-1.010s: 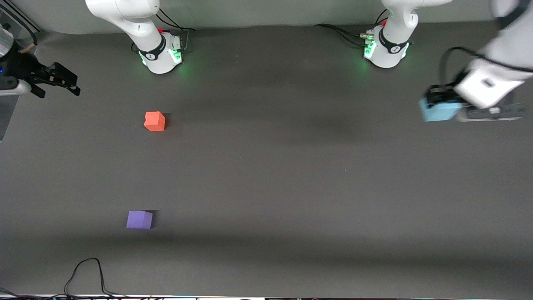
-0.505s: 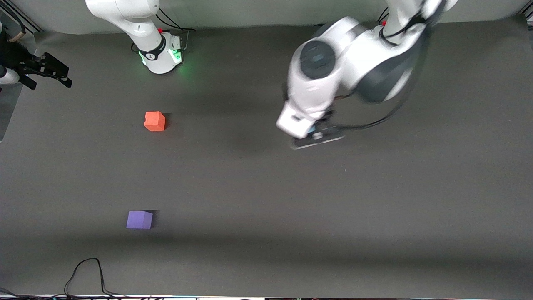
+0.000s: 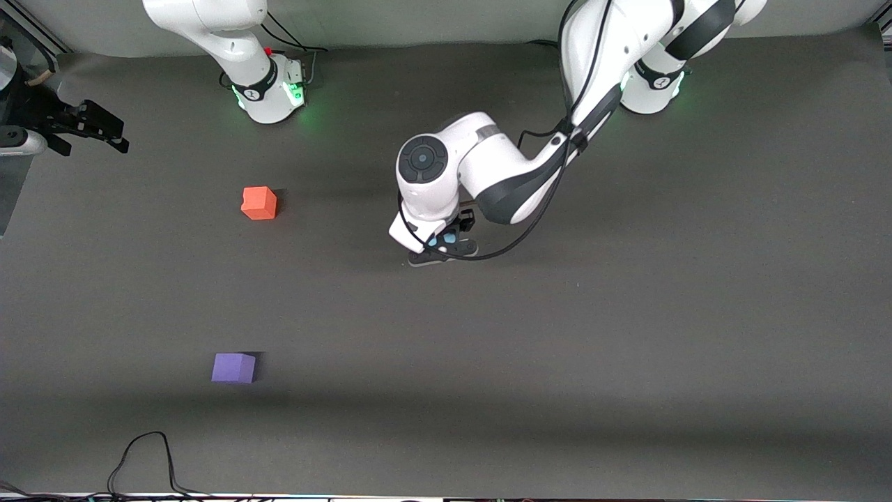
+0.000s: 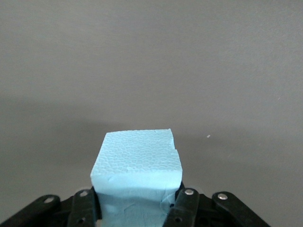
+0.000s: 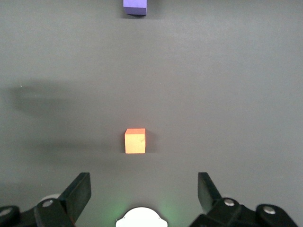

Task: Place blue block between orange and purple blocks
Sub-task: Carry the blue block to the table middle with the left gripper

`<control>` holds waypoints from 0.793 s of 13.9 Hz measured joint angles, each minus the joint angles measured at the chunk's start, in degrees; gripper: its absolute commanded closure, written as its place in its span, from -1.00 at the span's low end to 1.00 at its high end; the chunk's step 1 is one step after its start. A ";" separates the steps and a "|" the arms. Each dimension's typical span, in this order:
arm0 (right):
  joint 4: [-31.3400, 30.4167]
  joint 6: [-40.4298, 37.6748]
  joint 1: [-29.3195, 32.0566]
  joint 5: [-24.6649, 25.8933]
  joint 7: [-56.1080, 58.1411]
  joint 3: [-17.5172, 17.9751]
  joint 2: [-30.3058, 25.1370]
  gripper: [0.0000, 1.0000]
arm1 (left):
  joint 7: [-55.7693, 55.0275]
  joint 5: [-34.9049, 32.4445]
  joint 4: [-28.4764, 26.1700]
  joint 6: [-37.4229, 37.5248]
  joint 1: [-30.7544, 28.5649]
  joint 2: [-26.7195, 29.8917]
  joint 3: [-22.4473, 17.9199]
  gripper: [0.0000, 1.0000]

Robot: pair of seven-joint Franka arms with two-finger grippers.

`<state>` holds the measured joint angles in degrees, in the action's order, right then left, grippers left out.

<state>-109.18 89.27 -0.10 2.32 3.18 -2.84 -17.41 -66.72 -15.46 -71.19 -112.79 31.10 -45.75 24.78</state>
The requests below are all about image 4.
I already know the light blue foam block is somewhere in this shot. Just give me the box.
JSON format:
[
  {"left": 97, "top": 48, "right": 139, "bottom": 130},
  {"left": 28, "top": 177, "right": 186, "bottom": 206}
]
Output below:
[{"left": 90, "top": 128, "right": 183, "bottom": 227}]

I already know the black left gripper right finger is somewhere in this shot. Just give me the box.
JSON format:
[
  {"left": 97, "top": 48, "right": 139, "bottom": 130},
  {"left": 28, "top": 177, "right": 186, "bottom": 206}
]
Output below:
[{"left": 163, "top": 182, "right": 270, "bottom": 227}]

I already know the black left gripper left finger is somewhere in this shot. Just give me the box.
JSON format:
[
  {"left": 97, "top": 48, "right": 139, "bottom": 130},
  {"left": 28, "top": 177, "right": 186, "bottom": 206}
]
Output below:
[{"left": 0, "top": 188, "right": 104, "bottom": 227}]

